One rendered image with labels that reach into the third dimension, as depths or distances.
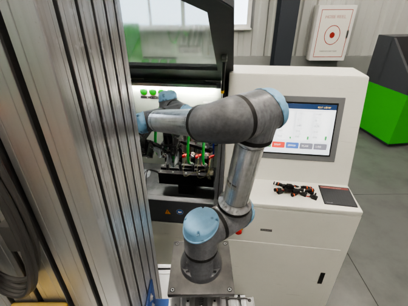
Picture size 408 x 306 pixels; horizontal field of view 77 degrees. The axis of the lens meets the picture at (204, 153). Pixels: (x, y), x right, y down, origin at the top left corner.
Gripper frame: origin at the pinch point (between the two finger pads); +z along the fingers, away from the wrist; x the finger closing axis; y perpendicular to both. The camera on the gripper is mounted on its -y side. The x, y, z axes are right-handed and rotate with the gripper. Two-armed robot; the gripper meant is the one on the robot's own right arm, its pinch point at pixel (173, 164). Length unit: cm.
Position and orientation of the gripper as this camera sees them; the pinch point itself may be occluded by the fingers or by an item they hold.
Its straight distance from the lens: 123.6
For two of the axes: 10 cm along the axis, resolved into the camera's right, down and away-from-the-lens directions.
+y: -1.3, 5.0, -8.6
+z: 0.0, 8.7, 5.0
